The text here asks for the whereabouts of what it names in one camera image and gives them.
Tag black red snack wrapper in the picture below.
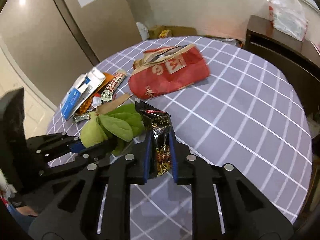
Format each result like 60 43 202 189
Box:
135 101 172 181

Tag small silver foil wrapper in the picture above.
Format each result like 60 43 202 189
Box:
72 93 103 124

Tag dark wooden cabinet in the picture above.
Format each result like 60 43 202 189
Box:
244 15 319 115

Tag purple checkered tablecloth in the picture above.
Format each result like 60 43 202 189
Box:
46 36 313 240

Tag orange foil snack bag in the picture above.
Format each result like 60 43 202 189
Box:
76 72 114 114

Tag blue white medicine box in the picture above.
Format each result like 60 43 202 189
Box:
61 67 105 120

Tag brown paper scrap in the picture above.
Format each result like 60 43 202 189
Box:
96 93 131 114

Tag red white checkered wrapper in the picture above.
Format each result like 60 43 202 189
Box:
101 69 127 102

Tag red paper fast-food bag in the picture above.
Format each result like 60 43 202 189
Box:
128 44 210 100

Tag open cardboard box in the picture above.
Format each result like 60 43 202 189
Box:
148 25 197 40

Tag green lettuce leaves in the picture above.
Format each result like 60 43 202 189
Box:
80 103 145 156

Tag white plastic bag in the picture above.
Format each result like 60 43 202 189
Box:
268 0 309 41

